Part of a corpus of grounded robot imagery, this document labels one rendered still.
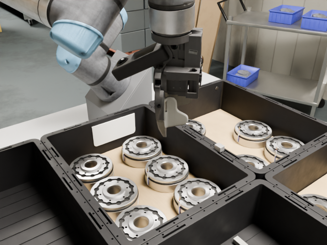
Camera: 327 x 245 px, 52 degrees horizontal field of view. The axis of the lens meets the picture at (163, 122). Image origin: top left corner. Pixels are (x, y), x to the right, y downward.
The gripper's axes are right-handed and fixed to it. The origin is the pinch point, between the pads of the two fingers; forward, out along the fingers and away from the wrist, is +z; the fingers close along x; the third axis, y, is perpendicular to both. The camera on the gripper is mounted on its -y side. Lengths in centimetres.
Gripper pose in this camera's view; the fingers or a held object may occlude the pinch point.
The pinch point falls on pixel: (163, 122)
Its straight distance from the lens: 68.4
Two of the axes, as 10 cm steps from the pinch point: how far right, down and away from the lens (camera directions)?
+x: 1.7, -6.0, 7.8
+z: 0.3, 7.9, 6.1
